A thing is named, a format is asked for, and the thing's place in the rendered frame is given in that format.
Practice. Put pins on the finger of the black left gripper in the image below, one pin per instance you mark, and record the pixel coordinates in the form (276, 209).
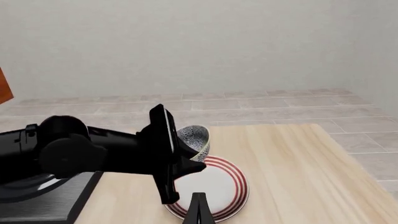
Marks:
(186, 169)
(184, 149)

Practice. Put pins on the wooden cabinet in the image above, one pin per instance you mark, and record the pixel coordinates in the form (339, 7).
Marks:
(4, 86)

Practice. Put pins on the patterned black white bowl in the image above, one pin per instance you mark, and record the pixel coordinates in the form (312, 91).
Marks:
(196, 137)

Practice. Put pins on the white plate with red rings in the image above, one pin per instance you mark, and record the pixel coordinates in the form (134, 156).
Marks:
(211, 186)

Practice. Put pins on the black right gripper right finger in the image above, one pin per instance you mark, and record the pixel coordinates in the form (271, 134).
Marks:
(204, 212)

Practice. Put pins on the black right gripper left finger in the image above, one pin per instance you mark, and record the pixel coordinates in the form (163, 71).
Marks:
(193, 212)

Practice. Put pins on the flat black stove plate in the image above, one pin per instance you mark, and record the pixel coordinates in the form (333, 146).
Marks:
(46, 207)

